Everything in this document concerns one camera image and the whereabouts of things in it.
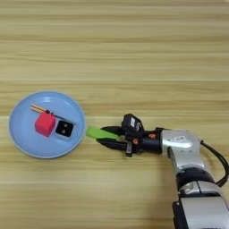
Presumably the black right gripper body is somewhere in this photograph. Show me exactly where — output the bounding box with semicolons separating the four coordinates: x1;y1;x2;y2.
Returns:
123;127;164;157

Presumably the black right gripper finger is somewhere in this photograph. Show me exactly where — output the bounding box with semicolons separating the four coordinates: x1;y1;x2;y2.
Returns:
101;125;127;137
96;138;129;151

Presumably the green rectangular block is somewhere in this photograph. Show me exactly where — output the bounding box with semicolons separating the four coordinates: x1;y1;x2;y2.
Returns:
86;125;121;141

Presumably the red cube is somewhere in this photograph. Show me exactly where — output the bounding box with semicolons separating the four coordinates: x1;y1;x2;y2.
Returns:
34;112;57;138

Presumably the small black box white label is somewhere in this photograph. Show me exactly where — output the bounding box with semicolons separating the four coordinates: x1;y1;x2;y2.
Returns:
121;113;146;139

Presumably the black cube with white dots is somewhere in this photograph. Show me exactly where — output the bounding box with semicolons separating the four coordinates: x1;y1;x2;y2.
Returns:
54;119;75;141

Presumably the round blue plate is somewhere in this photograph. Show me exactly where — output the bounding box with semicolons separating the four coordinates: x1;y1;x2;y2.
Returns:
8;90;87;159

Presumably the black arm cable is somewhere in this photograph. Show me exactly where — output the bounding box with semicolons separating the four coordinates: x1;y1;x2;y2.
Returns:
199;140;229;189

